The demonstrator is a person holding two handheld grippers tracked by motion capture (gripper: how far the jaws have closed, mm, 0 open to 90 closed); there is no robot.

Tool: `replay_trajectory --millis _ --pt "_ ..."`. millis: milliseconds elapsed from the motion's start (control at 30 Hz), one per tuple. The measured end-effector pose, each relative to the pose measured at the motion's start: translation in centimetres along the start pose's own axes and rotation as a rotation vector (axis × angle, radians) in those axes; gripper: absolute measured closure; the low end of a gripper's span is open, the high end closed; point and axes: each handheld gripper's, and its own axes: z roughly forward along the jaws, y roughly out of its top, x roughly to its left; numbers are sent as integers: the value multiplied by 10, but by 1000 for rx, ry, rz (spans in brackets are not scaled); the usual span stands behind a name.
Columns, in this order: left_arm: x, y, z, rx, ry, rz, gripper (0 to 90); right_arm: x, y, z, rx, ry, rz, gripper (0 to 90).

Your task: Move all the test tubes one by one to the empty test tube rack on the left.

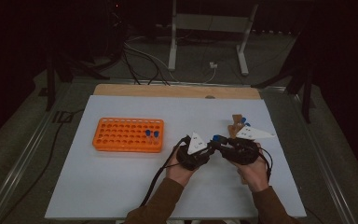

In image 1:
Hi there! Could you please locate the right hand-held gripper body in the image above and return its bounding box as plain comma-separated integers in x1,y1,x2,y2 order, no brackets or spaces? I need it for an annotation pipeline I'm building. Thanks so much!
224,125,277,166

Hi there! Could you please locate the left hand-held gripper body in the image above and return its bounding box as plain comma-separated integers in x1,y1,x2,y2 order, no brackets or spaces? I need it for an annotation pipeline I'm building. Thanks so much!
176,131,214,172

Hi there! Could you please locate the wooden tube rack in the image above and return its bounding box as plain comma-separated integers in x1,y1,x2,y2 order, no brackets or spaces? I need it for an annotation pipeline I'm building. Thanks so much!
227,114,253,186

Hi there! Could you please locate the orange plastic tube rack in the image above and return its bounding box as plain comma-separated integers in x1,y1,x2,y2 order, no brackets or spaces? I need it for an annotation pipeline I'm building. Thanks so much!
91,117,165,154

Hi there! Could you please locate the person's left hand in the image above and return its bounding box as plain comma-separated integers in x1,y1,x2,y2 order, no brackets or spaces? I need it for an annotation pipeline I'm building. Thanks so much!
165,148,198,188

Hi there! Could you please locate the person's right hand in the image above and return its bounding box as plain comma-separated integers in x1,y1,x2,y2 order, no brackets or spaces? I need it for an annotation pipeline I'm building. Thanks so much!
232,142,270,194

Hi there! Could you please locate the white table sheet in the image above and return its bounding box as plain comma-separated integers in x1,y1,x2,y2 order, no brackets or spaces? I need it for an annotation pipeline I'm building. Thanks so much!
45,94,308,220

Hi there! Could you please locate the dark tripod stand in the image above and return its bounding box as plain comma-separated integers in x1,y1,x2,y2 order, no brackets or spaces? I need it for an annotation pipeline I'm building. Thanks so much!
251,31,316,124
45,50,111,112

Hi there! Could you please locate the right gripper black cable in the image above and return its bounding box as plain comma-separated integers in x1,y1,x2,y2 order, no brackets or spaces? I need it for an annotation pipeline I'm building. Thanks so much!
256,145,274,183

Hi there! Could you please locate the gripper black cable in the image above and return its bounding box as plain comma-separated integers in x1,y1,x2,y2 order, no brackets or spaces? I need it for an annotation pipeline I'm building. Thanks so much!
256,145,274,183
139,135,191,208

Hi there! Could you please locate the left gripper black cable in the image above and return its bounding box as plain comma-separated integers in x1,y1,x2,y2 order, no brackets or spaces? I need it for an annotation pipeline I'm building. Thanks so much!
139,135,191,208

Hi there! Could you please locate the white floor cable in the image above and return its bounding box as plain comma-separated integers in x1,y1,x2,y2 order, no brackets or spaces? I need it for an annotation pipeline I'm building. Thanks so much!
124,36,217,85

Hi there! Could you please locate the metal floor rail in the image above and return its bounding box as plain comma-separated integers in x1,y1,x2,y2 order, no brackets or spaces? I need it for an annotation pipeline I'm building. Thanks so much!
0,82,76,224
287,90,358,224

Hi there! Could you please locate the black floor cable bundle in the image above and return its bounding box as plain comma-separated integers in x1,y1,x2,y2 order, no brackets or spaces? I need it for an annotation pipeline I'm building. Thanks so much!
121,43,171,86

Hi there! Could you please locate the grey metal stand frame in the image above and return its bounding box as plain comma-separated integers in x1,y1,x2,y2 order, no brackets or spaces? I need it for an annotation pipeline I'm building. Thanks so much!
167,0,259,77

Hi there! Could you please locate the long black floor cable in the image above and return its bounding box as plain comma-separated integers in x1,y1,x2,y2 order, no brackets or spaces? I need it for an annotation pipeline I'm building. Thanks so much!
0,108,86,224

